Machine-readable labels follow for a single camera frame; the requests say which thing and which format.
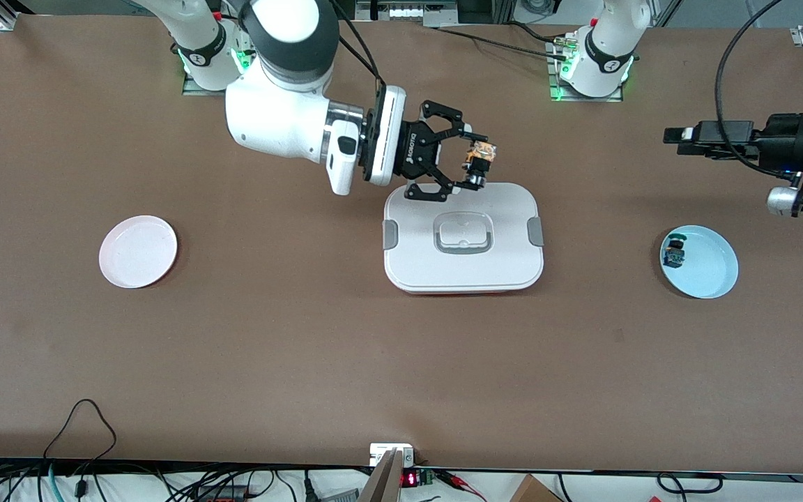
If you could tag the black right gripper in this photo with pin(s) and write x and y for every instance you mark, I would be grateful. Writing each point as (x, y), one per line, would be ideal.
(413, 153)

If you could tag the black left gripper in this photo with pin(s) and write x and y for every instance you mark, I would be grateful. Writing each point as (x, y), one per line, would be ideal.
(794, 141)

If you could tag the orange black push-button switch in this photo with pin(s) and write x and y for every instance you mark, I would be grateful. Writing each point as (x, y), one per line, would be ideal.
(479, 155)

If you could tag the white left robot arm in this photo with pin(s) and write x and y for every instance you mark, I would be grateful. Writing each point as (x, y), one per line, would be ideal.
(607, 49)

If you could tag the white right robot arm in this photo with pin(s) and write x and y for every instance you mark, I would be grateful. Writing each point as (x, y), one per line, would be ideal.
(276, 111)

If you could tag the white lunch box grey clips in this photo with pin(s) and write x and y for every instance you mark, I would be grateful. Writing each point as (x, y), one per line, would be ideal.
(464, 268)

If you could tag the brown cardboard box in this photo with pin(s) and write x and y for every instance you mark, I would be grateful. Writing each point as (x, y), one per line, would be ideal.
(530, 491)

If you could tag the light blue round plate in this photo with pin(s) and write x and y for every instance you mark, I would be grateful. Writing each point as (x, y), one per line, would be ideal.
(705, 268)

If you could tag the white power block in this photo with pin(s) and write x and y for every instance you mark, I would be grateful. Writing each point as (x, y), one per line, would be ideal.
(380, 453)

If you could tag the white round plate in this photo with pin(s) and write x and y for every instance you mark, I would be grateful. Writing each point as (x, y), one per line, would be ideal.
(138, 251)

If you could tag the red clip lead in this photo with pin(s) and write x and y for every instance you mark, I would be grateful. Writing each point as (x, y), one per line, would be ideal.
(454, 479)

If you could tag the red digit display module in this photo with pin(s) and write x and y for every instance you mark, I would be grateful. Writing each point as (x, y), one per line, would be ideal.
(410, 479)

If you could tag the wooden slat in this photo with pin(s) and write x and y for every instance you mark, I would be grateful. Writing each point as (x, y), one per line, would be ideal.
(384, 481)

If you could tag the green black push-button switch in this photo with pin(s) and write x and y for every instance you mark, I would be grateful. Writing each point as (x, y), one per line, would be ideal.
(674, 252)

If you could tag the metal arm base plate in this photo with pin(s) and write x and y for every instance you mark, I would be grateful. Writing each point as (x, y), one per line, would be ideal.
(189, 89)
(558, 97)

